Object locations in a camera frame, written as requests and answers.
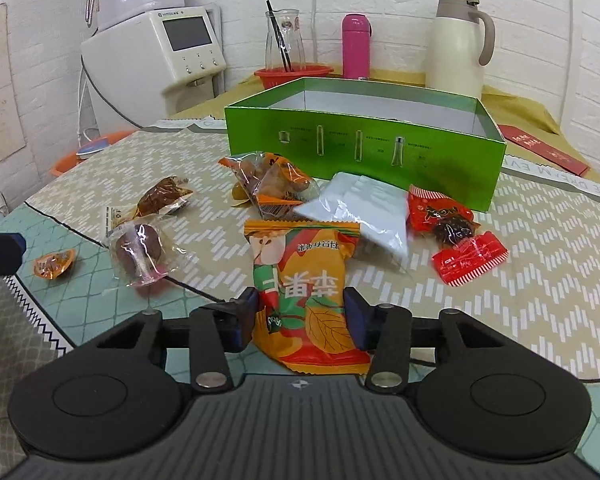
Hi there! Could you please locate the orange green snack bag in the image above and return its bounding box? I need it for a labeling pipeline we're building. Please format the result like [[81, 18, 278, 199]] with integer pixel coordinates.
[[244, 220, 370, 375]]

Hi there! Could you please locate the tiny orange snack packet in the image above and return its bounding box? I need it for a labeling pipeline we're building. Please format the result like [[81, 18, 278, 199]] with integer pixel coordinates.
[[33, 248, 76, 281]]

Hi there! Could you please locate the small red snack packet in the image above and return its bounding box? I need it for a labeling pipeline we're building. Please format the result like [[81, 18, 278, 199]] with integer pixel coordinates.
[[431, 232, 508, 287]]

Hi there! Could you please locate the orange plastic stool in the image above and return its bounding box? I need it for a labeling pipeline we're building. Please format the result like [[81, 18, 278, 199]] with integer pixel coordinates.
[[50, 130, 133, 177]]

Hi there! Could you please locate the round braised egg packet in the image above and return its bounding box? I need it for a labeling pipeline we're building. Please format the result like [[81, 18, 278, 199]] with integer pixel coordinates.
[[106, 219, 189, 288]]

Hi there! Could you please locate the white plastic bag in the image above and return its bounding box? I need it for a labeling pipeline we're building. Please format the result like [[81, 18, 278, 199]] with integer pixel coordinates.
[[294, 172, 408, 258]]

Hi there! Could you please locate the red date snack packet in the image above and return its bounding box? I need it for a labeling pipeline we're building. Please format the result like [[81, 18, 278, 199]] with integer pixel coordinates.
[[407, 185, 480, 247]]

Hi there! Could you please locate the brown meat snack packet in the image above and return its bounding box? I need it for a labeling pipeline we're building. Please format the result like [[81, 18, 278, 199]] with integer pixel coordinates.
[[100, 176, 194, 238]]

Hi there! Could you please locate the clear orange nut packet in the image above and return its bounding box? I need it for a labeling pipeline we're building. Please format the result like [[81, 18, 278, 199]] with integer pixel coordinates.
[[219, 152, 320, 220]]

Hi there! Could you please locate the green cardboard box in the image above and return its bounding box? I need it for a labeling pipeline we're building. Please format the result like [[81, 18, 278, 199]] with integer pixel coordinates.
[[224, 77, 506, 211]]

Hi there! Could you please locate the white countertop water dispenser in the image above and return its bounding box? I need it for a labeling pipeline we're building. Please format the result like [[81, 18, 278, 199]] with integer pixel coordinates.
[[81, 4, 226, 136]]

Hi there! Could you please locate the red envelope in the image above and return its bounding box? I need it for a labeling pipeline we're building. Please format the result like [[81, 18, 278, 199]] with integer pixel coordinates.
[[498, 125, 590, 177]]

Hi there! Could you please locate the red plastic basket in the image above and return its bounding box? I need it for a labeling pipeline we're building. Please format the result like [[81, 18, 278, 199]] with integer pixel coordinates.
[[254, 64, 334, 90]]

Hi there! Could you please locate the black straw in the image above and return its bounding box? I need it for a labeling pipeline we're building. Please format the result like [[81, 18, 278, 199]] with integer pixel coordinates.
[[266, 0, 292, 72]]

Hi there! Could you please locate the cream thermos jug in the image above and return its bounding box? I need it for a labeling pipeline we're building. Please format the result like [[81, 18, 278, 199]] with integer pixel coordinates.
[[425, 0, 495, 100]]

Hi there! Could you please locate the pink thermos bottle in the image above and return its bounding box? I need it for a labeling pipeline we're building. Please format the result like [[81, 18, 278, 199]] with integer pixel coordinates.
[[341, 13, 372, 79]]

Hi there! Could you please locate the clear glass carafe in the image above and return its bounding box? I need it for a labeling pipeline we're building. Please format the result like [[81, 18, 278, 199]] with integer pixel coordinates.
[[265, 8, 306, 70]]

